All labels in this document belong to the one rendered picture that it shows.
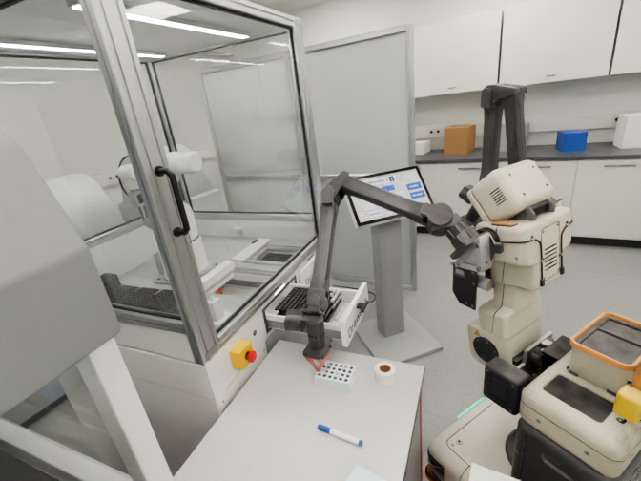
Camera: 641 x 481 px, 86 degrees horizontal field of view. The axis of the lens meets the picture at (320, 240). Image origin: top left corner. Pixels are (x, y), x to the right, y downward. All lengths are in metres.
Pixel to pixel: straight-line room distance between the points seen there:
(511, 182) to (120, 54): 1.08
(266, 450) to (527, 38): 4.03
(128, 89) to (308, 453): 1.03
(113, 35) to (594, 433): 1.46
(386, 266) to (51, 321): 1.98
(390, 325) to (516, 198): 1.58
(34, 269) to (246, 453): 0.80
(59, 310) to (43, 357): 0.06
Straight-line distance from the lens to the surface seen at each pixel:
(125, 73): 0.96
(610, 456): 1.20
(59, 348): 0.57
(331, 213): 1.21
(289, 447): 1.13
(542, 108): 4.65
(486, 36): 4.31
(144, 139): 0.96
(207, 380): 1.22
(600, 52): 4.32
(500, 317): 1.36
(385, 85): 2.80
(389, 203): 1.19
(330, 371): 1.25
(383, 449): 1.10
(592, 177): 4.09
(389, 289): 2.39
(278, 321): 1.39
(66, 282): 0.55
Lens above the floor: 1.65
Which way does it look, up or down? 22 degrees down
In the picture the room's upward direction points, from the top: 7 degrees counter-clockwise
